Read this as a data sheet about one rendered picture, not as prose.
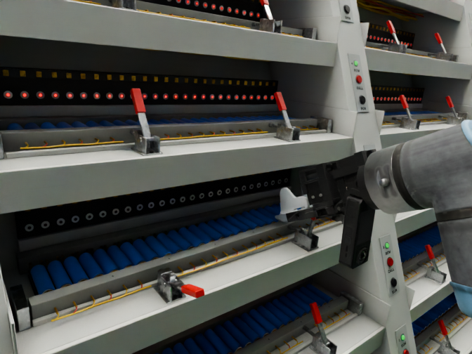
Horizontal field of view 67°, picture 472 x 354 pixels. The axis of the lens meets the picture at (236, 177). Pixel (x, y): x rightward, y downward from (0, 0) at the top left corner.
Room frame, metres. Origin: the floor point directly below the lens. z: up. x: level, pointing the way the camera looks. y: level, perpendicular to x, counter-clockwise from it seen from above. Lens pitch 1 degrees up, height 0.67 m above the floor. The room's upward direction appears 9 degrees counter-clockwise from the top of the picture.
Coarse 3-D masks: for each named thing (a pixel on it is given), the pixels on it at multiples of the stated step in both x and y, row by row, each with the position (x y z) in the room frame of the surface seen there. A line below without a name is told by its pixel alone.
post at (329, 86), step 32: (288, 0) 0.80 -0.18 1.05; (320, 0) 0.73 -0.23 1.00; (352, 0) 0.76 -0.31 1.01; (352, 32) 0.75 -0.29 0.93; (288, 64) 0.82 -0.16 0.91; (288, 96) 0.84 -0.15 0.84; (320, 96) 0.76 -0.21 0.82; (352, 96) 0.73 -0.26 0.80; (384, 224) 0.75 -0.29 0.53; (384, 288) 0.72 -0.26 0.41; (384, 352) 0.72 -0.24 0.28; (416, 352) 0.77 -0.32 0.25
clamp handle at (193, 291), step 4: (172, 276) 0.46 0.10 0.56; (172, 280) 0.47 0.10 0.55; (172, 284) 0.46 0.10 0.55; (176, 284) 0.45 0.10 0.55; (180, 284) 0.45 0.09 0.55; (184, 284) 0.45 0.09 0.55; (188, 284) 0.44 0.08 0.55; (176, 288) 0.45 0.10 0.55; (180, 288) 0.44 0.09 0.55; (184, 288) 0.43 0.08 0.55; (188, 288) 0.42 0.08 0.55; (192, 288) 0.42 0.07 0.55; (196, 288) 0.42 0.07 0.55; (200, 288) 0.42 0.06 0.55; (184, 292) 0.43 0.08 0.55; (188, 292) 0.42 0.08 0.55; (192, 292) 0.41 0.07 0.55; (196, 292) 0.41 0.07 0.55; (200, 292) 0.41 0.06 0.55; (192, 296) 0.41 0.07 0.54; (196, 296) 0.41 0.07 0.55; (200, 296) 0.41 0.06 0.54
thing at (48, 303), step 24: (216, 240) 0.58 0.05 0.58; (240, 240) 0.59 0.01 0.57; (264, 240) 0.63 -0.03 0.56; (144, 264) 0.50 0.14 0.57; (168, 264) 0.51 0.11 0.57; (192, 264) 0.53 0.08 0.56; (72, 288) 0.43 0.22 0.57; (96, 288) 0.44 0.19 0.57; (120, 288) 0.47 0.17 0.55; (144, 288) 0.47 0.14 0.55; (48, 312) 0.41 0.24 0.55
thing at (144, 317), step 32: (256, 192) 0.76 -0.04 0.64; (96, 224) 0.57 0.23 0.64; (128, 224) 0.59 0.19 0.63; (320, 224) 0.73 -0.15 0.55; (224, 256) 0.58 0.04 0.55; (256, 256) 0.59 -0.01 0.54; (288, 256) 0.59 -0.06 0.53; (320, 256) 0.63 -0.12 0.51; (224, 288) 0.50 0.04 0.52; (256, 288) 0.54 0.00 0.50; (64, 320) 0.41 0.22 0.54; (96, 320) 0.42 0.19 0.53; (128, 320) 0.42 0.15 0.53; (160, 320) 0.45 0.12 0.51; (192, 320) 0.48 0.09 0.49; (32, 352) 0.37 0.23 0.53; (64, 352) 0.38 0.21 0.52; (96, 352) 0.40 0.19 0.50; (128, 352) 0.43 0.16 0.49
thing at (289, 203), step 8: (280, 192) 0.63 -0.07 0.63; (288, 192) 0.61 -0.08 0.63; (280, 200) 0.63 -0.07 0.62; (288, 200) 0.62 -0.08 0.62; (296, 200) 0.60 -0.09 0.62; (304, 200) 0.59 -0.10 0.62; (288, 208) 0.62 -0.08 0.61; (296, 208) 0.60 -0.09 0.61; (304, 208) 0.59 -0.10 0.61; (280, 216) 0.63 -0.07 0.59
